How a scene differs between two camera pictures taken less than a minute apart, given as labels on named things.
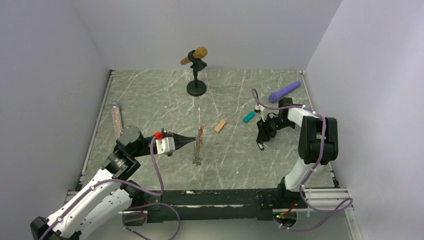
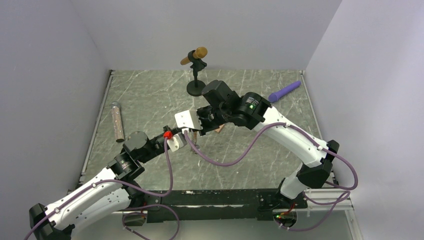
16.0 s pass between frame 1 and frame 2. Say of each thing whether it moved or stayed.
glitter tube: stayed
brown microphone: stayed
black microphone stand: stayed
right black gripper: moved
